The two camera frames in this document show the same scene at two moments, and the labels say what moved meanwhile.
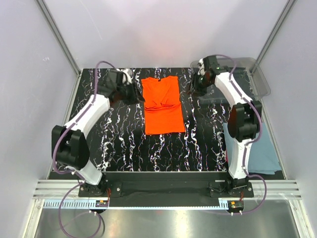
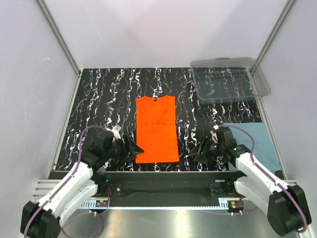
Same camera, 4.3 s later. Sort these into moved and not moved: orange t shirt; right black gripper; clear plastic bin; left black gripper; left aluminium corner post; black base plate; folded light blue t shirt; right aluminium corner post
Moved: orange t shirt; right black gripper; left black gripper
Not moved: left aluminium corner post; right aluminium corner post; clear plastic bin; black base plate; folded light blue t shirt
